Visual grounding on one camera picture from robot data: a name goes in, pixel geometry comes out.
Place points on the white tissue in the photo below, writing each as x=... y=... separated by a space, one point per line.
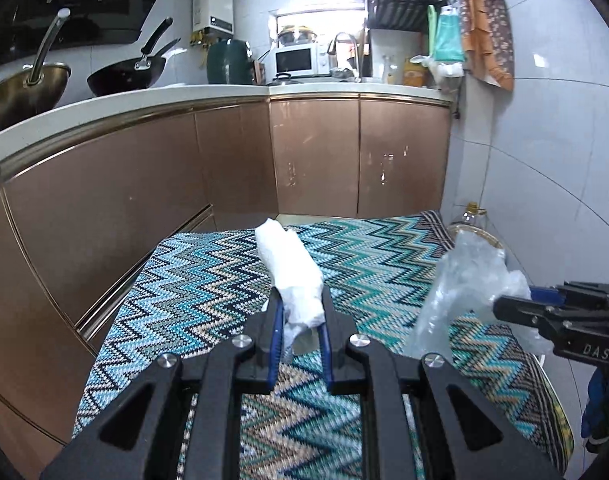
x=295 y=275

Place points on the blue white gloved hand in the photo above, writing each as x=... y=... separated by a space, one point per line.
x=595 y=417

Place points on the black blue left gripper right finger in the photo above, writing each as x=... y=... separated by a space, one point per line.
x=420 y=418

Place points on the teal gift bag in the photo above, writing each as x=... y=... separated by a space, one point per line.
x=444 y=34

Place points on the white microwave oven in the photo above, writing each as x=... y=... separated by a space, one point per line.
x=298 y=60

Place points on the yellow bottle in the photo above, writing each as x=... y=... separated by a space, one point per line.
x=413 y=73

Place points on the chrome kitchen faucet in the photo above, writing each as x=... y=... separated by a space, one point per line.
x=344 y=58

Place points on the zigzag knit tablecloth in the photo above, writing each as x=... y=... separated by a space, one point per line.
x=196 y=290

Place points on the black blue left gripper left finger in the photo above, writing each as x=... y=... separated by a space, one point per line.
x=180 y=418

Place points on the orange patterned apron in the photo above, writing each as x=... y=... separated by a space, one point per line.
x=487 y=41

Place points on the black wok pan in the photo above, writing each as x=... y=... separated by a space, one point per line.
x=134 y=73

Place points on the dark green appliance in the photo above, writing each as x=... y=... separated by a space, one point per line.
x=230 y=62

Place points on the white plastic bag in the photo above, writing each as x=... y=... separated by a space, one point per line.
x=447 y=75

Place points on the beige trash bin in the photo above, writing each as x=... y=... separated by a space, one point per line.
x=479 y=234

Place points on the brown kitchen cabinet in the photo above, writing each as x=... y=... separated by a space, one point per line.
x=88 y=190

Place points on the clear plastic bag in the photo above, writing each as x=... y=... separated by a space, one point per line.
x=469 y=278

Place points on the white water heater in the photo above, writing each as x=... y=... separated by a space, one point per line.
x=213 y=17

